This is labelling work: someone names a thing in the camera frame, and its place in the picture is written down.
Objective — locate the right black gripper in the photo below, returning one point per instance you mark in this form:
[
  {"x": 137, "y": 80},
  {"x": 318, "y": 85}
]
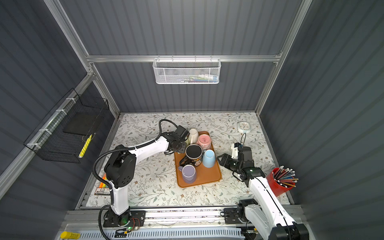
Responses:
[{"x": 226, "y": 160}]

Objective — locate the white mug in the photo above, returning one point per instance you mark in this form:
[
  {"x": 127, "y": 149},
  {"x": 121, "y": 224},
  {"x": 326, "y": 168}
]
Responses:
[{"x": 193, "y": 137}]

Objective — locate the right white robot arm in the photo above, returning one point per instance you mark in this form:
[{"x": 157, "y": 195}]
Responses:
[{"x": 264, "y": 211}]

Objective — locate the pink mug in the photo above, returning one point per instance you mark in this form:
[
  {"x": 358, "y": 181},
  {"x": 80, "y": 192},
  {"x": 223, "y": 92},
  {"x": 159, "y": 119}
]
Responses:
[{"x": 204, "y": 141}]

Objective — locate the white ribbed cable duct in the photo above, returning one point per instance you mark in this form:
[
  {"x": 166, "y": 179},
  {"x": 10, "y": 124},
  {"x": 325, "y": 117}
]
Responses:
[{"x": 214, "y": 233}]

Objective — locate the white wire basket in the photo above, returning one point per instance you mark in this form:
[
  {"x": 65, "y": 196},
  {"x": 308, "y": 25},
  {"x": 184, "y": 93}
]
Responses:
[{"x": 187, "y": 72}]

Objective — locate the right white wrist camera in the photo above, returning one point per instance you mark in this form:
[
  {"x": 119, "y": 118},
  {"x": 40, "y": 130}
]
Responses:
[{"x": 235, "y": 150}]

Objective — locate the black wire basket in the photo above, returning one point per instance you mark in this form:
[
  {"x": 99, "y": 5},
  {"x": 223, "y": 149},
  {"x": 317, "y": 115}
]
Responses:
[{"x": 62, "y": 136}]

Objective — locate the purple mug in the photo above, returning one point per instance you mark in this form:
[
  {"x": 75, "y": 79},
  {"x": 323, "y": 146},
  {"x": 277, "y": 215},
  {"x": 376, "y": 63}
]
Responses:
[{"x": 189, "y": 174}]

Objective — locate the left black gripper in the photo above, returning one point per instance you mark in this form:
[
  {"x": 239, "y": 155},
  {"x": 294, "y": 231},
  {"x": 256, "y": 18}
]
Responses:
[{"x": 183, "y": 150}]

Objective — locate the light blue mug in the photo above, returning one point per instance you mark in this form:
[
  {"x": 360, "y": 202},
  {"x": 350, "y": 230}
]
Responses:
[{"x": 209, "y": 158}]

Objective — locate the black mug red inside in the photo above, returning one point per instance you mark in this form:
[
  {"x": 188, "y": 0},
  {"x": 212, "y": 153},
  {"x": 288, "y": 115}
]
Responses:
[{"x": 193, "y": 156}]

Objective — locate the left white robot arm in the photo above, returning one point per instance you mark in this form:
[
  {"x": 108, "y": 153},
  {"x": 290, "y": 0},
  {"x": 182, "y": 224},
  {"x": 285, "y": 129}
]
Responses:
[{"x": 116, "y": 169}]

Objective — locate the orange plastic tray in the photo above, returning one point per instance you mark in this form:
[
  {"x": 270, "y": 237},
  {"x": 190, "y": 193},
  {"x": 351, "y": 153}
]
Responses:
[{"x": 204, "y": 175}]

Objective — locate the yellow marker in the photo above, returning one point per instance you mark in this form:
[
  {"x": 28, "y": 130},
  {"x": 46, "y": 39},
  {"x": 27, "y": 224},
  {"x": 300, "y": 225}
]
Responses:
[{"x": 70, "y": 235}]

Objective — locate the red pencil cup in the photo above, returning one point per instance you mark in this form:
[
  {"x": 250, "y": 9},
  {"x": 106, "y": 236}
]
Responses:
[{"x": 278, "y": 185}]

